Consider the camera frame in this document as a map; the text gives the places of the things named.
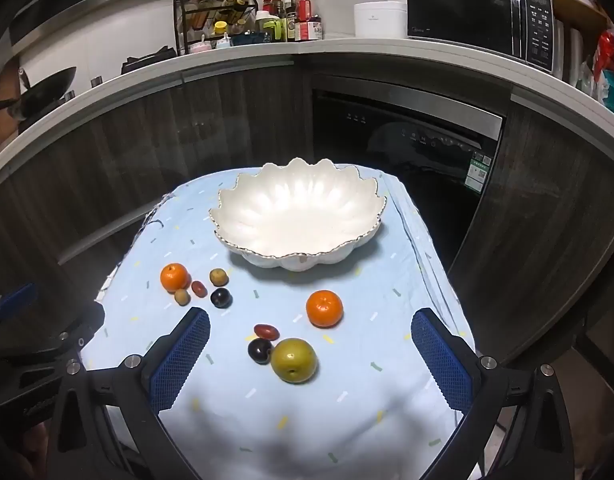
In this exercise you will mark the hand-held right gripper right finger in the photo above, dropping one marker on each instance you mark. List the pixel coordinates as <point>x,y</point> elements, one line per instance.
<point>439,355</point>

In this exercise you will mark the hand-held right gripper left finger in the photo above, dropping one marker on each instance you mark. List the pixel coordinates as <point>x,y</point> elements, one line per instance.
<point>182,355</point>

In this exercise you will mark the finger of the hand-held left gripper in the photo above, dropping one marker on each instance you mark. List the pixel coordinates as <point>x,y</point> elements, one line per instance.
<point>17,299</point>
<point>87,322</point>

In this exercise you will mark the small tan jujube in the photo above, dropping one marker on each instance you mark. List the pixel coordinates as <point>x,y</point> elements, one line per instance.
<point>181,297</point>

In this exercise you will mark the red jujube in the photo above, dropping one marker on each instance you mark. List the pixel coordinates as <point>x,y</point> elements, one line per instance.
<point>199,288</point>
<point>266,331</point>

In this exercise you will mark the dark purple plum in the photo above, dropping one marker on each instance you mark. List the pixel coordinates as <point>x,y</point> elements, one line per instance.
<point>220,298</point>
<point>258,350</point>

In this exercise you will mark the small orange mandarin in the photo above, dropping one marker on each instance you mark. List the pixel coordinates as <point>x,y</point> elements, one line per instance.
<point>174,277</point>

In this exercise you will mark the olive green jujube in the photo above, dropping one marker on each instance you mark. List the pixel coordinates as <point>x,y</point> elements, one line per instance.
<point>218,276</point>

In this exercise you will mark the large orange mandarin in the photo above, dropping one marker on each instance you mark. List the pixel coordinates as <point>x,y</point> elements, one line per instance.
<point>324,309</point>

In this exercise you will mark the white scalloped bowl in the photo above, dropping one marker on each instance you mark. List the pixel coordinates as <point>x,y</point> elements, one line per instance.
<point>297,215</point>

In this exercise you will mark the light blue patterned tablecloth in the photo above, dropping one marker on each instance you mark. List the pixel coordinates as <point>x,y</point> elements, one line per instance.
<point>267,410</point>

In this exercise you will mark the black built-in dishwasher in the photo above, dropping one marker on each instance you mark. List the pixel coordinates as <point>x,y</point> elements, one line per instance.
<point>427,185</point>

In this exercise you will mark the black wok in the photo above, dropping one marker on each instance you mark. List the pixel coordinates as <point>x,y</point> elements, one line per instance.
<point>42,92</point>

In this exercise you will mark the dark wood kitchen cabinet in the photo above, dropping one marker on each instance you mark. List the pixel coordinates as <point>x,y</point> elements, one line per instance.
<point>237,120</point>

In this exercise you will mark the black gas stove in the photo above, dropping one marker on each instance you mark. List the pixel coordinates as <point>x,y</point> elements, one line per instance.
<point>147,59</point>

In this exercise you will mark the white kitchen countertop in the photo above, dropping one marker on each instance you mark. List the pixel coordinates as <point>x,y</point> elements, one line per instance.
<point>387,46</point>

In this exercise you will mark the dark teal dish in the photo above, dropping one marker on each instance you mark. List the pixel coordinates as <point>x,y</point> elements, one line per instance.
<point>247,38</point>

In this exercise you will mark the green and white jar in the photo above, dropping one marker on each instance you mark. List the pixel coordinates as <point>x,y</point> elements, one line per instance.
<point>271,27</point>

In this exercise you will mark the white rice cooker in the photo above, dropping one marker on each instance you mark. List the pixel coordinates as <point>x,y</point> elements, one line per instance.
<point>379,20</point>

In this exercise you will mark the black microwave oven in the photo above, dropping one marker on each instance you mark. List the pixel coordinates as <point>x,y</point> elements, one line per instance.
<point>462,10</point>

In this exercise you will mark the red plastic bag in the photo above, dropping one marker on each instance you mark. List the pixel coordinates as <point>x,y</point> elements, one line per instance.
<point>609,52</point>

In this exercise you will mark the cluster of condiment bottles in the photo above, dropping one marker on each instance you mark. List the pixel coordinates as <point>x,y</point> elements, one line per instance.
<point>304,10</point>

